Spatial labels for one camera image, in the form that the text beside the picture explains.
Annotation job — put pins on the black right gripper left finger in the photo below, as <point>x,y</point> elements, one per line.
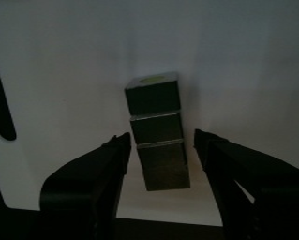
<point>84,184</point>

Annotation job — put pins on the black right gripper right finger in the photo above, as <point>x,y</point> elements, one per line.
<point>255,187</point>

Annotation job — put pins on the white cutting board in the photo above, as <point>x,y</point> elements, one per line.
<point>239,78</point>

